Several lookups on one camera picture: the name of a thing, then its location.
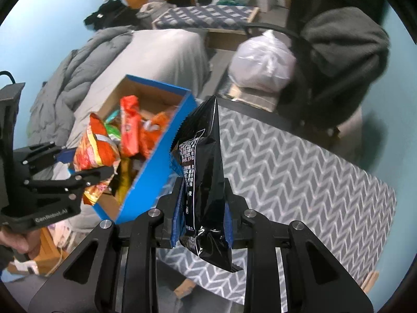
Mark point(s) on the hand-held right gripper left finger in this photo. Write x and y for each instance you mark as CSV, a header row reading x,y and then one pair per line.
x,y
177,218

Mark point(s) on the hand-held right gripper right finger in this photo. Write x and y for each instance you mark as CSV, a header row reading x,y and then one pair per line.
x,y
229,231

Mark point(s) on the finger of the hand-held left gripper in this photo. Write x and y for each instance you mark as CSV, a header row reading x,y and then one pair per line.
x,y
97,173
65,156

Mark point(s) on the orange striped snack packet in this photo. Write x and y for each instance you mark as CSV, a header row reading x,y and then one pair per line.
x,y
94,150

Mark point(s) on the blue cardboard box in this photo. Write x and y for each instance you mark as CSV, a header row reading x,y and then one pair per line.
x,y
156,176

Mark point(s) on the black snack packet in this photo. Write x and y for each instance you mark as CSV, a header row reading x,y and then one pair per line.
x,y
205,169

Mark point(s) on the red snack bag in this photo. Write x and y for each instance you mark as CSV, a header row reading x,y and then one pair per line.
x,y
128,124

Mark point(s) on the person's left hand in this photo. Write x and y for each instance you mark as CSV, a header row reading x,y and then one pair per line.
x,y
11,239

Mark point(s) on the grey duvet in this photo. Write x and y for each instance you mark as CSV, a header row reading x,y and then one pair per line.
x,y
65,81

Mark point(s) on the grey chevron tablecloth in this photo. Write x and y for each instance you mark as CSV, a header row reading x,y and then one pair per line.
x,y
293,182

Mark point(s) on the flat cardboard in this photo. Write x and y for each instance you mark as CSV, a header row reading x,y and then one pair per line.
x,y
254,99

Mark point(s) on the black clothes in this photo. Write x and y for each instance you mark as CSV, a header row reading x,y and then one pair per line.
x,y
107,13

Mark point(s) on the wooden boards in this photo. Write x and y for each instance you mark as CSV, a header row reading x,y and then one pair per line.
x,y
369,280

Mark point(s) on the checked mattress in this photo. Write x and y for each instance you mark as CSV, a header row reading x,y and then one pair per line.
x,y
208,14

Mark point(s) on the grey garment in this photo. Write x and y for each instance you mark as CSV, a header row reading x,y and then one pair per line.
x,y
345,55

